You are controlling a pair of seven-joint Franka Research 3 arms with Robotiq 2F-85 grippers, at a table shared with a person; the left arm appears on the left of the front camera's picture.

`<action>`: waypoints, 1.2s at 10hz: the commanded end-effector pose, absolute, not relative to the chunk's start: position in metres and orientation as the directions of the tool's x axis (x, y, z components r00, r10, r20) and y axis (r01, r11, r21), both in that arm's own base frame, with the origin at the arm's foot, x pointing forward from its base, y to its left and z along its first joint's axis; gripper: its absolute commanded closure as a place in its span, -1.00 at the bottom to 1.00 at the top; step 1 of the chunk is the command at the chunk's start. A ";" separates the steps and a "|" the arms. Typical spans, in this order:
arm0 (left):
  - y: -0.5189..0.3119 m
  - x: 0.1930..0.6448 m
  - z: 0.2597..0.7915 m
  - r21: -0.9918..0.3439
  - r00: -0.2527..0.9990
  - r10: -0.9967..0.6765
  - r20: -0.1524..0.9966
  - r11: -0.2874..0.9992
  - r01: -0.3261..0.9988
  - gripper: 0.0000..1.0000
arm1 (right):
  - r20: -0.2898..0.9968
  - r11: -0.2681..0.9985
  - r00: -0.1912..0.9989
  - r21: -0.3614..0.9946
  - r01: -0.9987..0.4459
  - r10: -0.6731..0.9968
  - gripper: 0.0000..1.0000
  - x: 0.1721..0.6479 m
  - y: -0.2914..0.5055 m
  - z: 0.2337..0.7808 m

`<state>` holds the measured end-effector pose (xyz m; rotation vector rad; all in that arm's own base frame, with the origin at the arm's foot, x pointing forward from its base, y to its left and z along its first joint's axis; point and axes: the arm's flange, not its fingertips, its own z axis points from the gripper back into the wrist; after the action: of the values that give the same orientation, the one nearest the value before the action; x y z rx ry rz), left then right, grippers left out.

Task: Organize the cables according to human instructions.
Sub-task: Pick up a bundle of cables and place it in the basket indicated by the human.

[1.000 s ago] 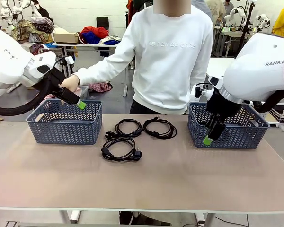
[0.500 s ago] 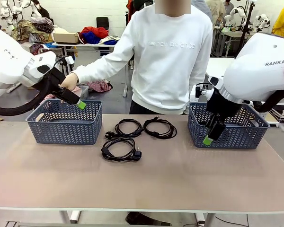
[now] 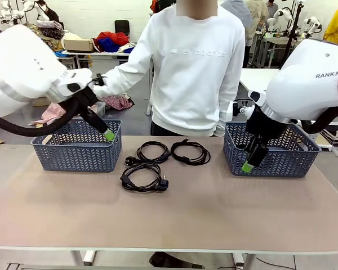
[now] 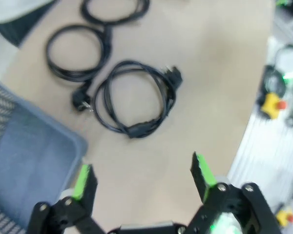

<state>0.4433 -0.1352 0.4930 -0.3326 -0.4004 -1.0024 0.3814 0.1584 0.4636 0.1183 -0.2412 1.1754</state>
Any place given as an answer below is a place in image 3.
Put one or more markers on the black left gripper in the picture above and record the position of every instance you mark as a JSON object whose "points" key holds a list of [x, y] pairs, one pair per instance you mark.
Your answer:
{"points": [[89, 101]]}

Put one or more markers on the white clothes table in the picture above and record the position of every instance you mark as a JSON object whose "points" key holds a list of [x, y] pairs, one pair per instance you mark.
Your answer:
{"points": [[101, 53]]}

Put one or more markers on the blue plastic lattice basket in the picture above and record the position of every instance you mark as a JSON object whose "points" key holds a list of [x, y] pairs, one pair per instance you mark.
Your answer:
{"points": [[79, 157], [284, 163]]}

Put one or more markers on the white background table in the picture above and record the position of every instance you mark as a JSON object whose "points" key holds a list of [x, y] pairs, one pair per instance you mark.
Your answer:
{"points": [[256, 78]]}

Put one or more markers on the black tripod pole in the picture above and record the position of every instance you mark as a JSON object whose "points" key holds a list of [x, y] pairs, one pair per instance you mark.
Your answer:
{"points": [[295, 19]]}

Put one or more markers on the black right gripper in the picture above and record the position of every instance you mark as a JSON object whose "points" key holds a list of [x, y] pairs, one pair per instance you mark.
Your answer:
{"points": [[266, 126]]}

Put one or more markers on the white table leg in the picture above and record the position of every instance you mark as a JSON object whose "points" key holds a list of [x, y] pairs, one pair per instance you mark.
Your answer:
{"points": [[243, 261], [84, 257]]}

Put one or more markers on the clear plastic storage bin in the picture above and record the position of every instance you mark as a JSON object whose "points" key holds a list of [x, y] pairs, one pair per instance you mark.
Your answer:
{"points": [[100, 109]]}

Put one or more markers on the person's right forearm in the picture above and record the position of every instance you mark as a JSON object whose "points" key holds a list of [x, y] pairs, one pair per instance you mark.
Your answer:
{"points": [[118, 80]]}

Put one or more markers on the blue garment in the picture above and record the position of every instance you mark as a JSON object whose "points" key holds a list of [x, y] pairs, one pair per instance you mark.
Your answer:
{"points": [[108, 45]]}

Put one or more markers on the red garment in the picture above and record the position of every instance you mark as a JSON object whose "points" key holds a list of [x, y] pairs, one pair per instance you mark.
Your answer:
{"points": [[112, 36]]}

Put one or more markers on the patterned cloth on floor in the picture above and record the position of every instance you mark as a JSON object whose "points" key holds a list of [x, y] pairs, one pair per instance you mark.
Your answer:
{"points": [[118, 101]]}

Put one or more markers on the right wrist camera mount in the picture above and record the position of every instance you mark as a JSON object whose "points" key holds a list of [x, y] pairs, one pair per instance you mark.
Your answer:
{"points": [[236, 109]]}

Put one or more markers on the beige box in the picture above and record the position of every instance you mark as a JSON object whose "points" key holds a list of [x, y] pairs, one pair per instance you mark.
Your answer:
{"points": [[77, 45]]}

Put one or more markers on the person in black jacket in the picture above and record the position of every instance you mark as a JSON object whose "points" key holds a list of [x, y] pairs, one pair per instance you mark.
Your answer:
{"points": [[46, 11]]}

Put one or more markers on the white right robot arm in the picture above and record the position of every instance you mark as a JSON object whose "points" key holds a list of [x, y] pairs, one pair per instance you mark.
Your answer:
{"points": [[304, 90]]}

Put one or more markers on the pink checked cloth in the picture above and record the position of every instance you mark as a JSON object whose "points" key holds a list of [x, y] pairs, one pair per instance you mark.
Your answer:
{"points": [[53, 112]]}

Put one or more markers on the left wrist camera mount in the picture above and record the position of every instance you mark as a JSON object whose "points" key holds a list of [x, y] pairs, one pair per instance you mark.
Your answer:
{"points": [[100, 78]]}

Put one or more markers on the black chair base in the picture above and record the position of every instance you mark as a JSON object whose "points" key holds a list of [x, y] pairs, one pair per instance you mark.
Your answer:
{"points": [[163, 260]]}

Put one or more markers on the person in white sweatshirt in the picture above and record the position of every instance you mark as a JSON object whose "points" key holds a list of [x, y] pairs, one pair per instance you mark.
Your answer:
{"points": [[191, 84]]}

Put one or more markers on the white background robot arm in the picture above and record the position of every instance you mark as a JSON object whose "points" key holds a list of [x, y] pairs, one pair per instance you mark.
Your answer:
{"points": [[280, 15], [312, 25]]}

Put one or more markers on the black chair back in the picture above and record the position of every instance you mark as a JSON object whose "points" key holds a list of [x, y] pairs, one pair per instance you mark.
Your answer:
{"points": [[121, 26]]}

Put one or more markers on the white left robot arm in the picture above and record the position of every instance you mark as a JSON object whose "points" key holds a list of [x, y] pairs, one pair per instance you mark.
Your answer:
{"points": [[22, 62]]}

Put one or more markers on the person in beige coat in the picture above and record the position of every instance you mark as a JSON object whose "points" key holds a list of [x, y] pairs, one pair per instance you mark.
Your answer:
{"points": [[256, 17]]}

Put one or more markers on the pile of patterned clothes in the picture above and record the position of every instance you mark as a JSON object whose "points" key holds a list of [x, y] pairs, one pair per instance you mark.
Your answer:
{"points": [[53, 31]]}

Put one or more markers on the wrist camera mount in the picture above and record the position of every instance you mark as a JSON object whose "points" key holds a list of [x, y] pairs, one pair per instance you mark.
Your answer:
{"points": [[100, 78], [236, 109]]}

